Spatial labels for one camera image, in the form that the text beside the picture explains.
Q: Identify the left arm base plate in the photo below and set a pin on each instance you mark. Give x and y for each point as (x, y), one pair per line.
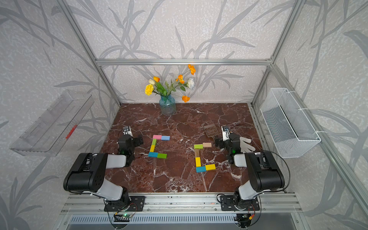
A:
(131, 204)

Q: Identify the yellow block front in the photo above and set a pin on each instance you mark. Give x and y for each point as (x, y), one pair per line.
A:
(198, 162)

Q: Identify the right circuit board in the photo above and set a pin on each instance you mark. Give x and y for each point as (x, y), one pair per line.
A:
(244, 219)

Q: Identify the white glove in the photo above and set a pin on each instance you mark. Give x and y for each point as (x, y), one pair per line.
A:
(245, 145)

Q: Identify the yellow block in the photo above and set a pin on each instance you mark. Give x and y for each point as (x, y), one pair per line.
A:
(198, 162)
(210, 167)

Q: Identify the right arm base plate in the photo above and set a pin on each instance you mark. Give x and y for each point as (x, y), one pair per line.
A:
(230, 203)

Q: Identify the artificial flower bouquet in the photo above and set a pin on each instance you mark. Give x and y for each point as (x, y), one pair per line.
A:
(165, 89)

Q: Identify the teal block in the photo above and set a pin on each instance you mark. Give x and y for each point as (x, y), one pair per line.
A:
(153, 154)
(201, 169)

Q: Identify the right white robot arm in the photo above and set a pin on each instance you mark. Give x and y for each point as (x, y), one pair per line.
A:
(263, 171)

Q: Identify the light blue block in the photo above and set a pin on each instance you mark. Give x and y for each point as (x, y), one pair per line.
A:
(165, 138)

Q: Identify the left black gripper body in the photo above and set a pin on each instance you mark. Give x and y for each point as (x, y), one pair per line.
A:
(135, 143)

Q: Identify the circuit board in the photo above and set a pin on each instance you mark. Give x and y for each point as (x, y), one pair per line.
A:
(123, 217)
(244, 219)

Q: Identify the pink block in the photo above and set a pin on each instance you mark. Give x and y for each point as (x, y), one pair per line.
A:
(157, 137)

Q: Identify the white wire mesh basket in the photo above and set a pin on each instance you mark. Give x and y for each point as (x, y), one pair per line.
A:
(291, 131)

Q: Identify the blue glass vase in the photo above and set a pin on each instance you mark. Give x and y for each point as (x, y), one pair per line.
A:
(167, 105)

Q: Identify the clear plastic wall shelf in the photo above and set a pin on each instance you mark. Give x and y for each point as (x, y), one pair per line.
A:
(50, 132)

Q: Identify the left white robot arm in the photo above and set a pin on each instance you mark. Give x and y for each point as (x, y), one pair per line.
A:
(88, 172)

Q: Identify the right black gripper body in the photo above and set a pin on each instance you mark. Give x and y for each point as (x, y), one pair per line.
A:
(223, 144)

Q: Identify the left circuit board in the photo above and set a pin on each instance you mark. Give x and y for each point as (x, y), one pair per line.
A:
(123, 217)

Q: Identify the brown slotted wooden tray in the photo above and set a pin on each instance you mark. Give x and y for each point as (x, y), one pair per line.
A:
(211, 131)

